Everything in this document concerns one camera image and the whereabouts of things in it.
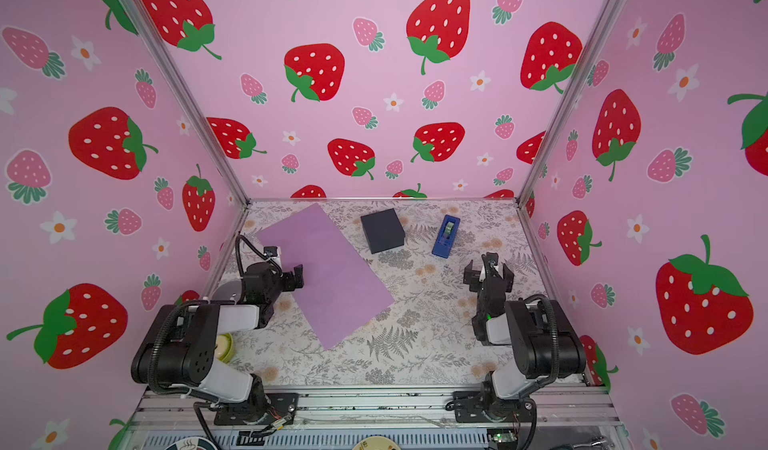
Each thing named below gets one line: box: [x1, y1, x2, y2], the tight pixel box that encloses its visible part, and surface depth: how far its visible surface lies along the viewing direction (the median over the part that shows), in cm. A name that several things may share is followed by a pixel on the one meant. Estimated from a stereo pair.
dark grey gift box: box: [360, 208, 406, 254], surface depth 109 cm
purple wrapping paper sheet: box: [255, 203, 395, 350], surface depth 98 cm
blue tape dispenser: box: [431, 214, 461, 259], surface depth 106 cm
